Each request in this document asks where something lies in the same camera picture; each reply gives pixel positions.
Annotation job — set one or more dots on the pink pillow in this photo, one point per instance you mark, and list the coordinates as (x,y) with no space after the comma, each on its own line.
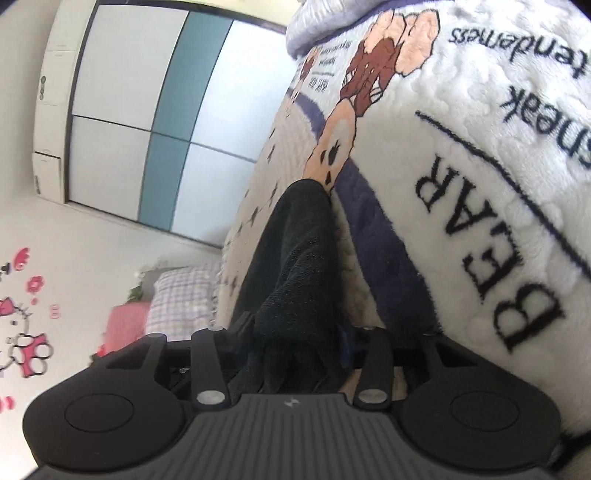
(124,323)

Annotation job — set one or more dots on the printed bear blanket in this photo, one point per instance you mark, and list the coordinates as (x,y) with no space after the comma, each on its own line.
(461,230)

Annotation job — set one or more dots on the purple plaid fleece blanket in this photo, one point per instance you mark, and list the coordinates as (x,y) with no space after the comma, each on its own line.
(323,23)

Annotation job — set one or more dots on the purple checked pillow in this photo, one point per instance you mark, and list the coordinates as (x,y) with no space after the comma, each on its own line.
(184,295)

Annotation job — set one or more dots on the pink cartoon wall sticker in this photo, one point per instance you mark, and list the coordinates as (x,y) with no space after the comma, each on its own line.
(32,350)

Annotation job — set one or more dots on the black pants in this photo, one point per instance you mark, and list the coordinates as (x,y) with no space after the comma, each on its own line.
(295,258)

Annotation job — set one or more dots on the white corner cabinet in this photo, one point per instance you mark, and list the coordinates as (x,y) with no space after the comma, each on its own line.
(51,129)

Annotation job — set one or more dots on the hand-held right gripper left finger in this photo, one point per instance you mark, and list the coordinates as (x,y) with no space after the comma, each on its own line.
(207,364)

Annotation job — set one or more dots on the green plant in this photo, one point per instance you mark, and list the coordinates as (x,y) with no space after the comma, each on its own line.
(135,290)

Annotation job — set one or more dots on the white and teal wardrobe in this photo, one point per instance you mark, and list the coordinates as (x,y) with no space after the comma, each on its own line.
(115,161)

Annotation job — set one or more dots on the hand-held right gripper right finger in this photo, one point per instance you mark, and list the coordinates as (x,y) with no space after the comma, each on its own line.
(375,360)

